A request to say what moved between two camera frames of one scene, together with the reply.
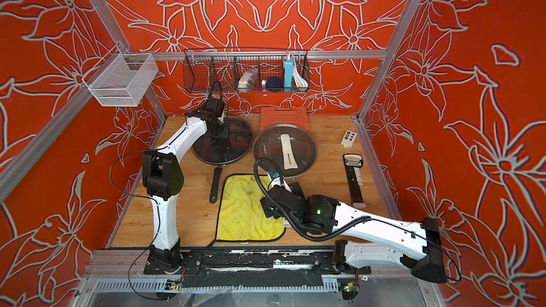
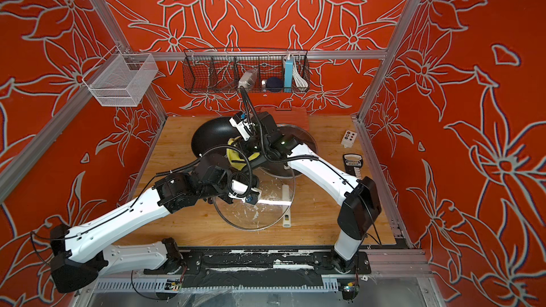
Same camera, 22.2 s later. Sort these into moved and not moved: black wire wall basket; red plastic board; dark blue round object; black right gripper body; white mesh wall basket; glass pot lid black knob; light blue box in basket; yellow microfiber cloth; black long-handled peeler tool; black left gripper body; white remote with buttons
Moved: yellow microfiber cloth; black right gripper body; glass pot lid black knob; black left gripper body
Not moved: white mesh wall basket; light blue box in basket; dark blue round object; white remote with buttons; red plastic board; black long-handled peeler tool; black wire wall basket
